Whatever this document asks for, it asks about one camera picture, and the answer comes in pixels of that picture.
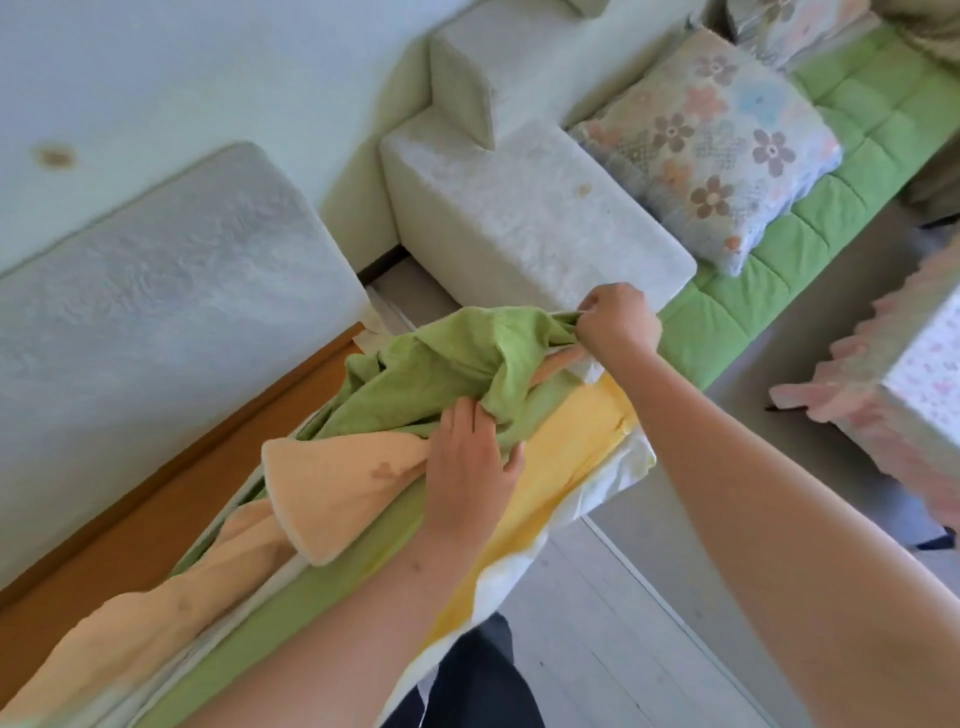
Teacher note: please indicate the person's right hand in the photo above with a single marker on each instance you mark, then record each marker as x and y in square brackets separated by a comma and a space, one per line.
[622, 322]

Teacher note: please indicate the person's left hand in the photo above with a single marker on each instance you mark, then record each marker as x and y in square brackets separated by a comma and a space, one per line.
[461, 480]

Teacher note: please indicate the person's right fingers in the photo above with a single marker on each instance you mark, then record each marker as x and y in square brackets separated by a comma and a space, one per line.
[596, 319]

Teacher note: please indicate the person's left thumb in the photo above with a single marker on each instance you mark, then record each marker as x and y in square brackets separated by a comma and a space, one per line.
[514, 463]

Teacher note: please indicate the green towel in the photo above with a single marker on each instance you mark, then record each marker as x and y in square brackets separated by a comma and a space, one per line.
[450, 352]

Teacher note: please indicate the person's left forearm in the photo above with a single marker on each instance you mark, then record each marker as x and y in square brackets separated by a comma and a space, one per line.
[360, 637]

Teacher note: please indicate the person's right forearm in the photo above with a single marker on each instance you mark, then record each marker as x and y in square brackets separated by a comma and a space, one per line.
[787, 540]

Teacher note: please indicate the yellow and white pillow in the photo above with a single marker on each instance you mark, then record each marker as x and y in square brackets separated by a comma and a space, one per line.
[577, 442]

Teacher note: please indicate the white fabric sofa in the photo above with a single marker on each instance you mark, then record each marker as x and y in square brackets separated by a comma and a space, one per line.
[525, 217]

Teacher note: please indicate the large floral pillow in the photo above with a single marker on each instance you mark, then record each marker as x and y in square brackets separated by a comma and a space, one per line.
[712, 142]

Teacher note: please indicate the person's dark trousers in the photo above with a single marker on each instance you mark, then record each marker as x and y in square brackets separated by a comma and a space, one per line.
[472, 682]

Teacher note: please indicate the green seat cushion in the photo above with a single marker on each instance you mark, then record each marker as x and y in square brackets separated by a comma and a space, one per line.
[300, 600]

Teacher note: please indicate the green quilted sofa cover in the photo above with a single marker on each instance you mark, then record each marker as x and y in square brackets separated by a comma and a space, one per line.
[847, 195]

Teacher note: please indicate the pink ruffled tablecloth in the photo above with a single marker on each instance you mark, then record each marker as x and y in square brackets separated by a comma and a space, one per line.
[900, 390]

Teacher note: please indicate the orange wooden board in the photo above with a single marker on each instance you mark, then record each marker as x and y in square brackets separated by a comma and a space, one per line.
[195, 480]

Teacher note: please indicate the small floral pillow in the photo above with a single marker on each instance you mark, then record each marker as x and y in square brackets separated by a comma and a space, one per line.
[795, 26]

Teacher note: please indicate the grey white sofa cushion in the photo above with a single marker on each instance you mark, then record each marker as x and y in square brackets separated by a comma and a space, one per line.
[165, 337]

